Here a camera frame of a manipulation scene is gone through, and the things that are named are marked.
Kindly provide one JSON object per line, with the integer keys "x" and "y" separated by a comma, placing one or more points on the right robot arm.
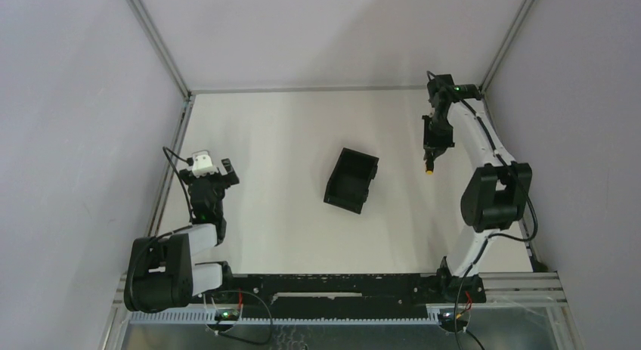
{"x": 496, "y": 196}

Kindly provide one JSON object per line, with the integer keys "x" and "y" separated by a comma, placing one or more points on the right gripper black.
{"x": 434, "y": 146}

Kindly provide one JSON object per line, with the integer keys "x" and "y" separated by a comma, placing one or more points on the yellow black screwdriver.
{"x": 429, "y": 167}

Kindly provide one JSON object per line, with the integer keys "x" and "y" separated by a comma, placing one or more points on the aluminium frame rail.
{"x": 307, "y": 89}
{"x": 526, "y": 224}
{"x": 118, "y": 318}

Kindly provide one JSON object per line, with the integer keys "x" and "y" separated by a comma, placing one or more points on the aluminium frame back rail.
{"x": 307, "y": 89}

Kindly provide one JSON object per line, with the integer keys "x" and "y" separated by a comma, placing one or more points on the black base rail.
{"x": 366, "y": 297}

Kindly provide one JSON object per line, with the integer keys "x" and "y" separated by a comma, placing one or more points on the black plastic bin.
{"x": 348, "y": 185}

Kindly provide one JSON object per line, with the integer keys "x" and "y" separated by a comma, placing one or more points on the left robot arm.
{"x": 163, "y": 272}

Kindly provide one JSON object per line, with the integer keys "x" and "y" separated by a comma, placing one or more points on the aluminium frame right rail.
{"x": 526, "y": 224}

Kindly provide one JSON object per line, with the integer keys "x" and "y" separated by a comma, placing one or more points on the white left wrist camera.
{"x": 202, "y": 164}

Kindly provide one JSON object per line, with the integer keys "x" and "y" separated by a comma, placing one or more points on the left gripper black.
{"x": 229, "y": 172}

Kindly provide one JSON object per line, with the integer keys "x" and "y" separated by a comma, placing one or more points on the aluminium frame left rail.
{"x": 118, "y": 318}

